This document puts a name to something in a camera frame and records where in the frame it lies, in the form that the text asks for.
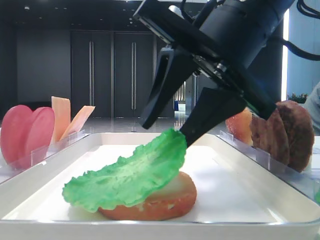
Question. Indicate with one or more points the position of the green lettuce leaf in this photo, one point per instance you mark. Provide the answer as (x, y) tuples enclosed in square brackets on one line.
[(130, 180)]

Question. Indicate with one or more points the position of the inner bun top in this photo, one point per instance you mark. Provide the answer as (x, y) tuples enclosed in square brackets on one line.
[(239, 126)]

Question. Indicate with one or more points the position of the clear left food rack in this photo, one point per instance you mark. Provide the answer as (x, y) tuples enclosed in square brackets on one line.
[(9, 170)]

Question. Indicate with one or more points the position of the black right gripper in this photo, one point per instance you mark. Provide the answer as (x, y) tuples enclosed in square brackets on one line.
[(236, 91)]

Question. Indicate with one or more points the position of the clear right food rack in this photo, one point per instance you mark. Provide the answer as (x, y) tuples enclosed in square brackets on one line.
[(303, 181)]

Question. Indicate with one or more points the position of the inner brown meat patty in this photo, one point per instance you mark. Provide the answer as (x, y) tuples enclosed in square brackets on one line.
[(270, 136)]

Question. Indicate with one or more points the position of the dark double door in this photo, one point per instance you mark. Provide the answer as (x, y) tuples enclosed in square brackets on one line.
[(113, 71)]

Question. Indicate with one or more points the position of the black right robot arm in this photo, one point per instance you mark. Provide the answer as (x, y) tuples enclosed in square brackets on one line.
[(221, 42)]

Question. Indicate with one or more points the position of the orange cheese slice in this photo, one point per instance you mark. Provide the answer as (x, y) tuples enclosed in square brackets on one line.
[(78, 121), (62, 113)]

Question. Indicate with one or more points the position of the clear food rack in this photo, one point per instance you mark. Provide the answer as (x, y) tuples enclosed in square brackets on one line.
[(303, 181), (9, 170)]

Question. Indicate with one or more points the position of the seated person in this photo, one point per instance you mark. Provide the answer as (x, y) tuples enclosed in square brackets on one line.
[(312, 105)]

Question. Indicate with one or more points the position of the inner orange cheese slice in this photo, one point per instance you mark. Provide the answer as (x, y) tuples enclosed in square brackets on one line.
[(78, 121)]

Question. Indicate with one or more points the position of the bread slice in tray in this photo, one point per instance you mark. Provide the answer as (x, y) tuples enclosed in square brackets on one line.
[(174, 200)]

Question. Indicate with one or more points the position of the outer orange cheese slice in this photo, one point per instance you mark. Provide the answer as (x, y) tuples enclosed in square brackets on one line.
[(62, 113)]

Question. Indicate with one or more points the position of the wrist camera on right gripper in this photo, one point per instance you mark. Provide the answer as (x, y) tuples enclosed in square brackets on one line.
[(168, 25)]

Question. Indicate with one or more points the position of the inner red tomato slice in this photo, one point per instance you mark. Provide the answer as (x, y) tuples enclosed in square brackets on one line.
[(37, 132)]

